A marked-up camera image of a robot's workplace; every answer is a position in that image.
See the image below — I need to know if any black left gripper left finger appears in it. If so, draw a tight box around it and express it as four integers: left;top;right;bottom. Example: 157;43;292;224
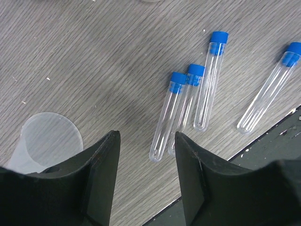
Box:
0;130;120;226

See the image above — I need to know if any blue capped test tube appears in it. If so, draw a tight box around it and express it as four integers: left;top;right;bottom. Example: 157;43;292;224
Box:
193;31;229;132
237;42;301;134
168;64;205;157
149;72;187;162

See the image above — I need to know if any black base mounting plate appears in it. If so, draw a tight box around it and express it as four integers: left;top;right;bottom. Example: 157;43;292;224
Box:
145;107;301;226

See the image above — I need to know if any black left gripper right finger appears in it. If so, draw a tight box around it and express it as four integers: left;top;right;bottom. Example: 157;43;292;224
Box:
175;132;301;226

